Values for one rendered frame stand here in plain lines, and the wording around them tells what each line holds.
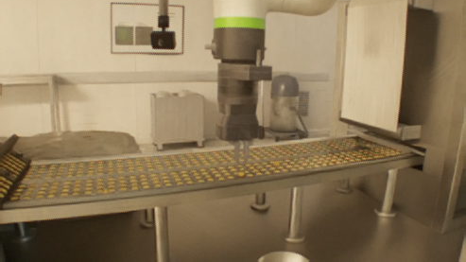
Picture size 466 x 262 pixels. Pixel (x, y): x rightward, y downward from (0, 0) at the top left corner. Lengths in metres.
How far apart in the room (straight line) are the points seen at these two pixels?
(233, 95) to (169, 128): 3.33
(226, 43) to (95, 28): 3.78
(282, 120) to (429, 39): 3.68
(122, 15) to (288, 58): 2.47
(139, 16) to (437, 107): 3.87
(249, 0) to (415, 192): 0.58
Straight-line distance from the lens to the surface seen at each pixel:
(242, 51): 0.54
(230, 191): 0.55
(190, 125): 3.91
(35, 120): 4.43
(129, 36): 4.26
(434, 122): 0.79
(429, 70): 0.80
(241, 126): 0.57
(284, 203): 0.85
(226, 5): 0.55
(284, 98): 4.32
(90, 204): 0.52
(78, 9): 4.31
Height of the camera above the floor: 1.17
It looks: 11 degrees down
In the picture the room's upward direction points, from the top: 1 degrees clockwise
